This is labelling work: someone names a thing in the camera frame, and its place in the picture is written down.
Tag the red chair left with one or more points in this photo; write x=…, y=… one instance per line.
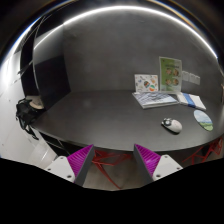
x=103, y=158

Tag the white computer mouse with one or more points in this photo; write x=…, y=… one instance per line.
x=172, y=125

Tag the round landscape mouse pad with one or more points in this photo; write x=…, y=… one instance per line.
x=203, y=120

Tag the white blue booklet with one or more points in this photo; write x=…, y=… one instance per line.
x=190, y=100

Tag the grey striped book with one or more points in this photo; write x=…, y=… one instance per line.
x=154, y=99

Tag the red chair right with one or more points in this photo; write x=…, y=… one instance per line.
x=205, y=151

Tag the white wall sockets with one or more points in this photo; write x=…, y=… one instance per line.
x=190, y=77

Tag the black partition panel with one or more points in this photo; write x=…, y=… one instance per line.
x=43, y=71

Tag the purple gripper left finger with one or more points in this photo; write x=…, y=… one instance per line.
x=73, y=168

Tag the beige hat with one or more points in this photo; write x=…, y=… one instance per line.
x=36, y=105

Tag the red chair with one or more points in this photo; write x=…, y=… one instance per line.
x=103, y=158
x=205, y=151

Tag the white sticker card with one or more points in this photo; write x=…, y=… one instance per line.
x=146, y=83

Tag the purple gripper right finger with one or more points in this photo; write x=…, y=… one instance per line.
x=152, y=166

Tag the green standing poster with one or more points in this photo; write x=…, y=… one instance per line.
x=170, y=74

